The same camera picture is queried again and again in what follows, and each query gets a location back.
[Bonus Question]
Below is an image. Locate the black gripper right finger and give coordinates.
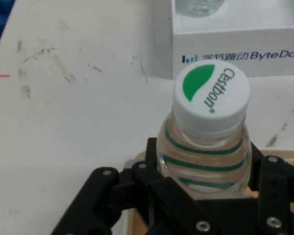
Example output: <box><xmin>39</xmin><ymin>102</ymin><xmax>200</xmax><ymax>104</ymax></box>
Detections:
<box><xmin>249</xmin><ymin>142</ymin><xmax>294</xmax><ymax>235</ymax></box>

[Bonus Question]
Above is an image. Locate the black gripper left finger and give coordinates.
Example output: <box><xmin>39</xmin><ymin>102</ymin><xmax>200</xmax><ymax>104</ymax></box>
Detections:
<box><xmin>50</xmin><ymin>138</ymin><xmax>219</xmax><ymax>235</ymax></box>

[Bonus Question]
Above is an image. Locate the green label water bottle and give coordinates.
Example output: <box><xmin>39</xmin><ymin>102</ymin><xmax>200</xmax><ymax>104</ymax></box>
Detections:
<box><xmin>156</xmin><ymin>61</ymin><xmax>253</xmax><ymax>200</ymax></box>
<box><xmin>175</xmin><ymin>0</ymin><xmax>226</xmax><ymax>18</ymax></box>

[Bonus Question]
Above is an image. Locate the white ByteDance cardboard box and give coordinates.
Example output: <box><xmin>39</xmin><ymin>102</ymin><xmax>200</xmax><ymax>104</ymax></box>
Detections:
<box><xmin>171</xmin><ymin>0</ymin><xmax>294</xmax><ymax>80</ymax></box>

